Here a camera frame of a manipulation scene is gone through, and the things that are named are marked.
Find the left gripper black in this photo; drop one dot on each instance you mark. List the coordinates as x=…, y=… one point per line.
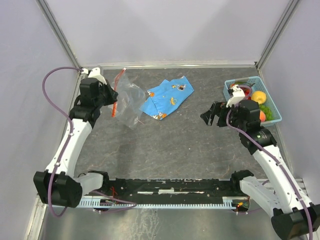
x=113, y=94

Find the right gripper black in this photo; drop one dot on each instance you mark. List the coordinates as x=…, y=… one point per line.
x=220, y=109

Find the clear zip bag orange zipper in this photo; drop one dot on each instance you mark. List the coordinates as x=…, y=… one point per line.
x=127, y=109

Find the orange peach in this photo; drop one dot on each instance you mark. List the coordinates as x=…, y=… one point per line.
x=262, y=116

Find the yellow lemon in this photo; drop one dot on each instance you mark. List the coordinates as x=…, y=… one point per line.
x=259, y=96

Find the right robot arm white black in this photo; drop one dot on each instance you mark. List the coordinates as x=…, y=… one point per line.
x=291, y=211

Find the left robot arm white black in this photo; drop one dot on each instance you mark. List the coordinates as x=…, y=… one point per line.
x=57, y=185

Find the red berry cluster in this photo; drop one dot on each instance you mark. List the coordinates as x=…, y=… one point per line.
x=247, y=91

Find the blue cartoon print cloth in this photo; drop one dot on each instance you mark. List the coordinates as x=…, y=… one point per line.
x=165, y=98

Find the green grapes bunch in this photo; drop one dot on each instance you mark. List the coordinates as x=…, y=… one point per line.
x=267, y=112

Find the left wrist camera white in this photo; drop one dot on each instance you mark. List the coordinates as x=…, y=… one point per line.
x=94, y=73

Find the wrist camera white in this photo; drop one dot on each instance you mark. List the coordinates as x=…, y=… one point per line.
x=94, y=73
x=237, y=95

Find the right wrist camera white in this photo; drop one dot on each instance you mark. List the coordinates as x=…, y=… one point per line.
x=237, y=95

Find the aluminium frame rail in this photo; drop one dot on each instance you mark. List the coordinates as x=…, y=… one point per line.
x=183, y=64

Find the light blue cable duct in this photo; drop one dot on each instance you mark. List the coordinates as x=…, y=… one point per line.
x=101, y=203

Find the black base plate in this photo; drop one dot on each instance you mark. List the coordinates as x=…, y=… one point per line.
x=172, y=191

